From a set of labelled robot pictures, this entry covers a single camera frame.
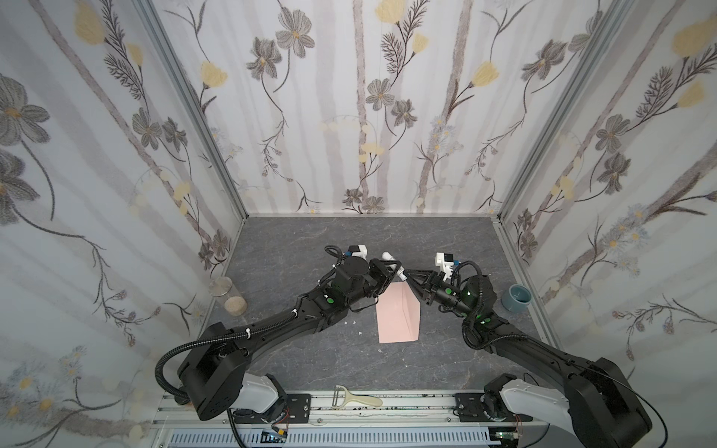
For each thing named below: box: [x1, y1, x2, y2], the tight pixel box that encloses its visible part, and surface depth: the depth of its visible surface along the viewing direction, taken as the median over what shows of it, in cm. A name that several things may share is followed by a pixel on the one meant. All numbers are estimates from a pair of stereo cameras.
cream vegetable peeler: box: [331, 384, 384, 408], surface depth 78 cm
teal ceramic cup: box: [501, 283, 534, 314], surface depth 92 cm
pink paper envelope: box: [376, 281, 422, 345], surface depth 92 cm
